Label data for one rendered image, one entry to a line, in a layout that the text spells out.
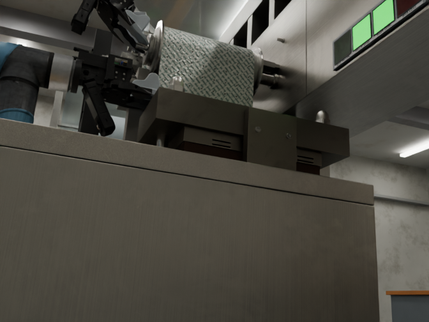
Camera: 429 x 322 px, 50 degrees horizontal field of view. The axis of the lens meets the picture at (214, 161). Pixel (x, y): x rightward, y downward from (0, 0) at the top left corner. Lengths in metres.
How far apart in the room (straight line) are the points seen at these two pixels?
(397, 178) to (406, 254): 1.72
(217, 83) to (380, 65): 0.37
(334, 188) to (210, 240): 0.25
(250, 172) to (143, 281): 0.25
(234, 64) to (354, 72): 0.30
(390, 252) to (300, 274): 10.04
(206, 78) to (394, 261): 9.93
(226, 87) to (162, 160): 0.43
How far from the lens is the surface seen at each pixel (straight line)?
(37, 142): 0.69
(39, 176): 0.67
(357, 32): 0.96
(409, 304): 4.33
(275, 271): 0.75
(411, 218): 11.34
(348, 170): 10.53
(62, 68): 0.98
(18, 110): 0.94
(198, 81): 1.08
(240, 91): 1.11
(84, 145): 0.69
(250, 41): 1.50
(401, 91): 1.09
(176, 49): 1.09
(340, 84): 1.03
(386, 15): 0.90
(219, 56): 1.13
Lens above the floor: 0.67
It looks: 18 degrees up
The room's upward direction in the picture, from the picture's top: 4 degrees clockwise
